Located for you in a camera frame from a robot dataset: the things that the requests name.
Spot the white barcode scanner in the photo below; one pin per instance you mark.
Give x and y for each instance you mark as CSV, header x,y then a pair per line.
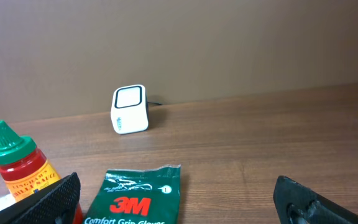
x,y
129,109

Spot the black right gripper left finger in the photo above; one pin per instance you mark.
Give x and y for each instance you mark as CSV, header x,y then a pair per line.
x,y
56,203

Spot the green 3M gloves packet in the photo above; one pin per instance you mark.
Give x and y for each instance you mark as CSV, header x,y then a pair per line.
x,y
137,197

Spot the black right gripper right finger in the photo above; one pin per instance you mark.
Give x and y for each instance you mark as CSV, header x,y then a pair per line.
x,y
296,203

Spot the chilli sauce bottle green cap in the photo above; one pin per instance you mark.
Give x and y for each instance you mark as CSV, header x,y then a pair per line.
x,y
24,167

